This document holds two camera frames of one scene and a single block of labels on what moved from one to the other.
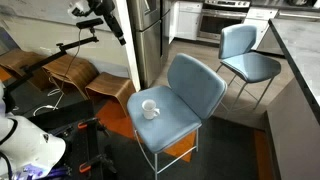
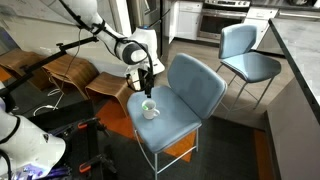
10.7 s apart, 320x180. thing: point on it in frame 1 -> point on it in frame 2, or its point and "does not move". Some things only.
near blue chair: x=162 y=115 does not move
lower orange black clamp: x=86 y=166 does not move
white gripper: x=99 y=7 -> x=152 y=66
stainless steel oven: x=219 y=14 does not move
